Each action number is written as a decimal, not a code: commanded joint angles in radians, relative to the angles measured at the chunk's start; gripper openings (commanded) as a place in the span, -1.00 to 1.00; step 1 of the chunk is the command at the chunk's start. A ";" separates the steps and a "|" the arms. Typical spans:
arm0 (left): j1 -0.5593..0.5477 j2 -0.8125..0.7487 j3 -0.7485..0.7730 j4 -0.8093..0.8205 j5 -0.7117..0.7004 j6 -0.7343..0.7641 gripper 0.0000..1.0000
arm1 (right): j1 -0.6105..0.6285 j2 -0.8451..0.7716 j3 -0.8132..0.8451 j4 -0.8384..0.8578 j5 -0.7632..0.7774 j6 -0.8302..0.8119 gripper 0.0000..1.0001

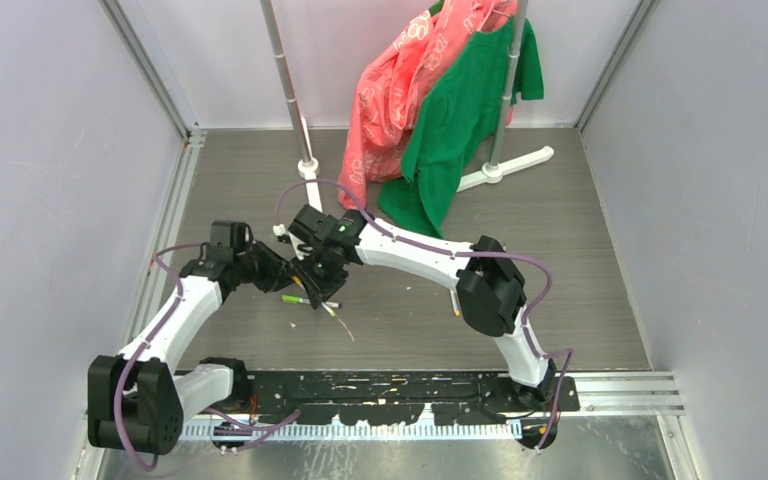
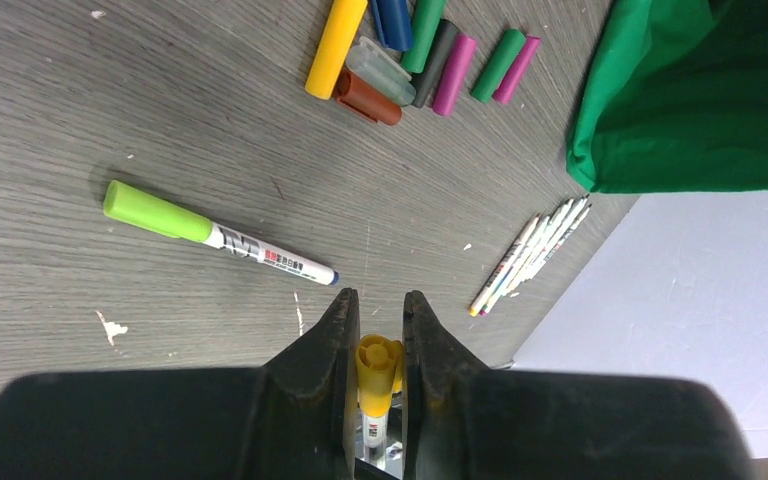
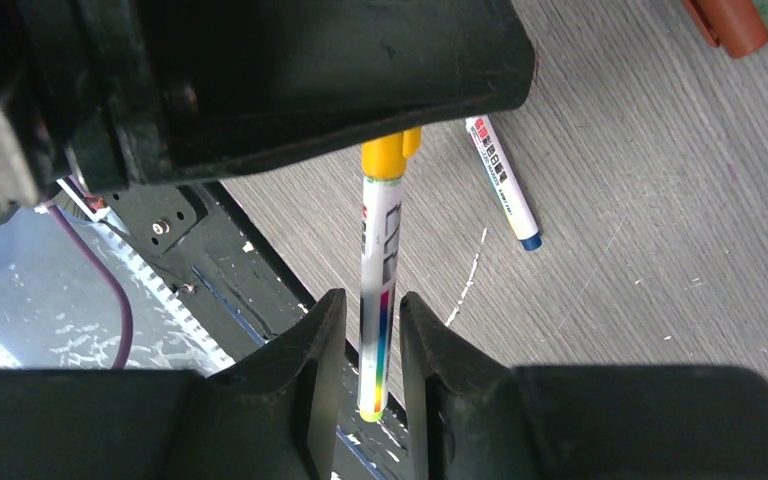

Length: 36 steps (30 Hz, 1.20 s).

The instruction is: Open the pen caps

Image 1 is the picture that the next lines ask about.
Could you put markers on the right clothes rack pole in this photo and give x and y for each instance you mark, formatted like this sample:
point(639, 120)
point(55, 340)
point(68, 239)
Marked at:
point(523, 82)

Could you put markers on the left clothes rack pole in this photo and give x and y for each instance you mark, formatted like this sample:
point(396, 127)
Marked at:
point(307, 165)

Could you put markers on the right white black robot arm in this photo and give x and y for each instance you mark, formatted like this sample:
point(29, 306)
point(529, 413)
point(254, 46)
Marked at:
point(488, 286)

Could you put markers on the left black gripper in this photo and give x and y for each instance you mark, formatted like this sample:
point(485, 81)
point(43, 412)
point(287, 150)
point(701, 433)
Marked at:
point(278, 273)

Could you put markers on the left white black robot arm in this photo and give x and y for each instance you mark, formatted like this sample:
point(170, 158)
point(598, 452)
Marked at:
point(136, 401)

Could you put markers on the orange capped marker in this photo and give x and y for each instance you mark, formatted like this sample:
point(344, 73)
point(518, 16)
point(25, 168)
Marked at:
point(299, 282)

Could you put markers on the perforated metal rail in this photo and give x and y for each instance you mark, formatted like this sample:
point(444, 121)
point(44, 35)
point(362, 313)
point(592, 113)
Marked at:
point(211, 429)

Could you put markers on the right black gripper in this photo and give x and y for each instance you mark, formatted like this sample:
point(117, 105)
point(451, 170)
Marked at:
point(330, 287)

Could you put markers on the clothes rack pole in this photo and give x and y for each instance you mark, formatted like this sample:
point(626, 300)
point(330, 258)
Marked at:
point(307, 165)
point(523, 82)

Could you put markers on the yellow capped marker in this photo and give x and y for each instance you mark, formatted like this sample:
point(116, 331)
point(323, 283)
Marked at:
point(455, 304)

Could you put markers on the green t-shirt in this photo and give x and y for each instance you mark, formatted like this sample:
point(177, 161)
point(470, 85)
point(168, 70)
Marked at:
point(461, 110)

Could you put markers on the light green capped marker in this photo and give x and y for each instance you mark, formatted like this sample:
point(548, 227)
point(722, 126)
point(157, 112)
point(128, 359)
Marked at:
point(301, 300)

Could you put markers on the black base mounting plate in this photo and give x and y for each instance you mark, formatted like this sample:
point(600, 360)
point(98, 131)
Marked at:
point(394, 397)

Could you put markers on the pink patterned garment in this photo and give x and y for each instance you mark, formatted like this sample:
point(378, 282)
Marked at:
point(391, 89)

